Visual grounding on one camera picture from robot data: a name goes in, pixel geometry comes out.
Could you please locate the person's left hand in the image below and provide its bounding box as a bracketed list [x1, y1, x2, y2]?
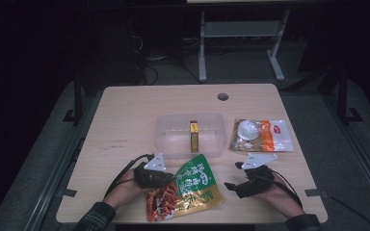
[103, 168, 146, 210]

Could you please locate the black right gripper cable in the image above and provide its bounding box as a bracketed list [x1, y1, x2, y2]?
[270, 168, 304, 209]

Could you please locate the clear plastic container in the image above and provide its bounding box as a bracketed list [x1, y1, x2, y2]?
[154, 112, 227, 161]

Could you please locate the grey table bracket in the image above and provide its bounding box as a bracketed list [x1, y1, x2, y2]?
[57, 188, 78, 198]
[304, 189, 330, 198]

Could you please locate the green and red food packet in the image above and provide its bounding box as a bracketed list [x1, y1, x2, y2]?
[145, 153, 225, 223]

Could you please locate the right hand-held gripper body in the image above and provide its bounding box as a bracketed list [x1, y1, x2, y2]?
[236, 152, 278, 199]

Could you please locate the black metal stand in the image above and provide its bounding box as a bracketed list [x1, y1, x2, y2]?
[335, 65, 364, 125]
[62, 70, 85, 125]

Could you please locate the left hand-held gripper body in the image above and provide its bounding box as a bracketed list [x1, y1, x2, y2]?
[133, 152, 168, 190]

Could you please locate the white and orange food packet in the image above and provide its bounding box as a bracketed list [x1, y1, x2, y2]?
[229, 118, 295, 153]

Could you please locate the white metal stand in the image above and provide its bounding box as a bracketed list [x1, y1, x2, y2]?
[198, 9, 292, 83]

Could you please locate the thin black floor cable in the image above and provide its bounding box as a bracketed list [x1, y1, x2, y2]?
[327, 193, 370, 231]

